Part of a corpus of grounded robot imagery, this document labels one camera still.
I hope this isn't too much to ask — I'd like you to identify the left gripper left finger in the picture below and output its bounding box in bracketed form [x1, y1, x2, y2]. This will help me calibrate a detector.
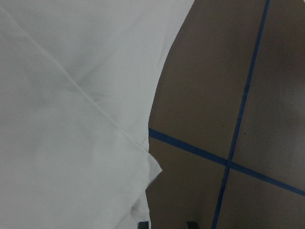
[139, 221, 149, 229]

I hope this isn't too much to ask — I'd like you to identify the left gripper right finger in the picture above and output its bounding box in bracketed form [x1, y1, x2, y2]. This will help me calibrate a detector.
[187, 221, 198, 229]

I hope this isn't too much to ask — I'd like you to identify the white long-sleeve printed shirt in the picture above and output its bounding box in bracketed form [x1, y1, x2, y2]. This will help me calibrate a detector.
[0, 0, 193, 229]

